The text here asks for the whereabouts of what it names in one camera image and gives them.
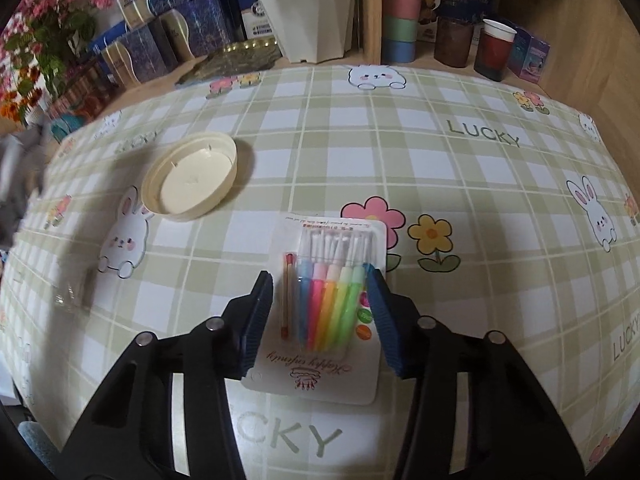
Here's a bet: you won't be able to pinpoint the blue and white carton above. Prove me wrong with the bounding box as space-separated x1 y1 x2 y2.
237 0 277 41

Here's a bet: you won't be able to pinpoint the red roses in white pot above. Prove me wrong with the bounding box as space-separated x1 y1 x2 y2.
212 0 358 64

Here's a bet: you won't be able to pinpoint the stack of pastel cups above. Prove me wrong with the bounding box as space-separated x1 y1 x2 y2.
381 0 418 64

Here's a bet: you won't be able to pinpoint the cream plastic lid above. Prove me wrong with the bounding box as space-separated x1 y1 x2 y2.
140 131 239 222

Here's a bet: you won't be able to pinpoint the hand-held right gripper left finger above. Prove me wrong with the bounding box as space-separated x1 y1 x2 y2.
62 270 275 480

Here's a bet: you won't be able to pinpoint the striped tin planter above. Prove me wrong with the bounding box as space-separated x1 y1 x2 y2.
47 57 121 131

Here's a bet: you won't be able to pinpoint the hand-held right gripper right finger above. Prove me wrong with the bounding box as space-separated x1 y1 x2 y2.
362 261 586 480

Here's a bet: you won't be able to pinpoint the pack of coloured markers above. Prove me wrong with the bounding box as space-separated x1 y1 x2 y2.
240 214 388 406

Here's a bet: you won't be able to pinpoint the wooden shelf unit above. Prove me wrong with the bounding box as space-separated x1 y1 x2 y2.
360 0 626 111

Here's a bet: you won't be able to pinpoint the brown glass cup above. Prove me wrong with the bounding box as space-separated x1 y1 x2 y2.
433 16 475 67

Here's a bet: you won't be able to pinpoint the green checked rabbit tablecloth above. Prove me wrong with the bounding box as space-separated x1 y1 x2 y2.
0 62 640 480

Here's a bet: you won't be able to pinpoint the person's grey fleece clothing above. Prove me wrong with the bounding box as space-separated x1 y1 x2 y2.
17 420 61 480

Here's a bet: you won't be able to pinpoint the pink blossom branches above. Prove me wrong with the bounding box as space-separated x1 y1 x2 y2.
0 0 113 126

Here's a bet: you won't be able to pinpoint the small blue printed box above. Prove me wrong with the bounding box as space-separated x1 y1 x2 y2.
507 25 551 85

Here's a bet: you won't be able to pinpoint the red paper cup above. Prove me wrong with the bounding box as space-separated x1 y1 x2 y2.
474 18 518 82

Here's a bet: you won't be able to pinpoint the flat blue carton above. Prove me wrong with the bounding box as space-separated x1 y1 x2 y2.
87 22 126 56

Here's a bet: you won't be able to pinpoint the green leaf-shaped tray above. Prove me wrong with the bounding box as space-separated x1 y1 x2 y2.
175 37 283 86

